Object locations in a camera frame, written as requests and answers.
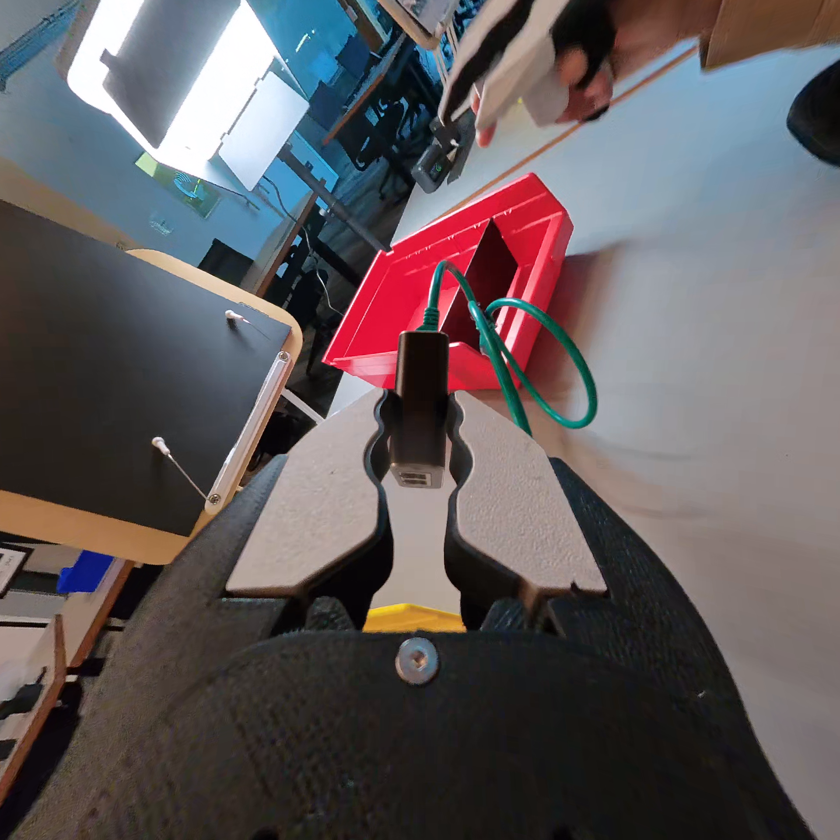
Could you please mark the yellow plastic bin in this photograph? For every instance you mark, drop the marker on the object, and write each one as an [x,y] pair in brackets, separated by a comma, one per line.
[413,618]

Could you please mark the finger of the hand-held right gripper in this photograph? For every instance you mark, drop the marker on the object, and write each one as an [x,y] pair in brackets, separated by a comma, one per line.
[499,33]
[531,85]

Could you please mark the bright studio light panel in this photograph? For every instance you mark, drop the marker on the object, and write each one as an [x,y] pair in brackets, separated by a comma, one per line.
[229,65]

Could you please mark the dark rounded object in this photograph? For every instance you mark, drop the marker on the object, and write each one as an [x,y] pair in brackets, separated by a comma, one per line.
[817,118]

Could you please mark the blue plastic bin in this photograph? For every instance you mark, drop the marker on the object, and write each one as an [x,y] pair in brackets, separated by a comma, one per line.
[85,572]

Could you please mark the black device with green light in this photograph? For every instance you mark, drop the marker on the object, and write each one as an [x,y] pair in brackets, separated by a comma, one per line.
[436,164]

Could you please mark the green wall sign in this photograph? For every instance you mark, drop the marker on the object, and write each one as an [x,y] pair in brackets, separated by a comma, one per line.
[177,184]

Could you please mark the black ethernet splitter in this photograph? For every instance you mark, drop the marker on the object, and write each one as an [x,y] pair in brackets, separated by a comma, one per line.
[420,394]

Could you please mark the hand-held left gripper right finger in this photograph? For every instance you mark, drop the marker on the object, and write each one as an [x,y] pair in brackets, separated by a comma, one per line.
[525,518]

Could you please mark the red plastic bin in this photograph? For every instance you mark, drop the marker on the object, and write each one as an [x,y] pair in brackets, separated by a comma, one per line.
[407,289]

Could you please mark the white board bracket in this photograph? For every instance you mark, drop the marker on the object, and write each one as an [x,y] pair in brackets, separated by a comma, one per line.
[253,420]

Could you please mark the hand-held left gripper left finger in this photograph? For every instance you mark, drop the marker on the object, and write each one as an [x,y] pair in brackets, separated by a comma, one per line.
[308,512]

